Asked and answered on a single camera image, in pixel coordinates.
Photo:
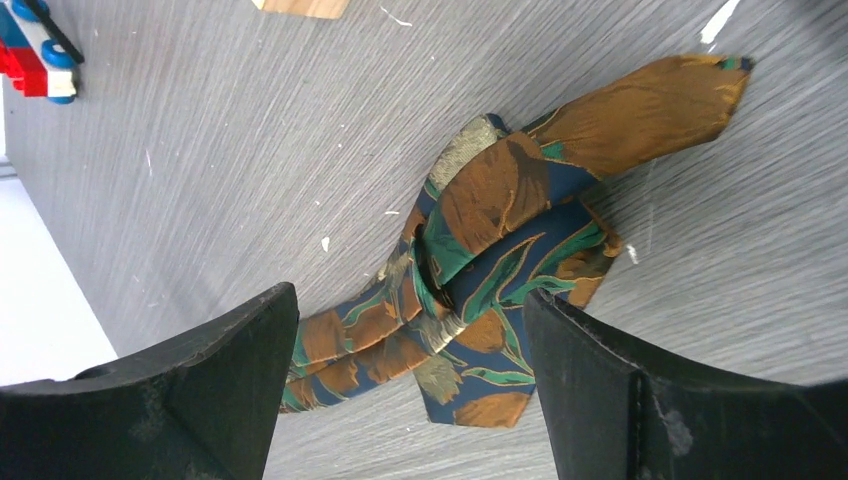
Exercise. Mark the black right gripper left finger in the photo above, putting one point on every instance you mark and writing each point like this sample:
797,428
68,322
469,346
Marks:
200,405

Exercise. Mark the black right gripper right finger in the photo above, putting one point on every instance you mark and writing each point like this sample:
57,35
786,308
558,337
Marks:
618,407

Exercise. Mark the blue orange green tie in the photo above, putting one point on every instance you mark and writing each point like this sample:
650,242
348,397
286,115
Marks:
499,215

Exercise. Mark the red toy block truck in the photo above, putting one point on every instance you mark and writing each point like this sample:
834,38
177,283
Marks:
37,58

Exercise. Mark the wooden compartment tray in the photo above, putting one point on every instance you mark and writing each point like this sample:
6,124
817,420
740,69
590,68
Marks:
322,9

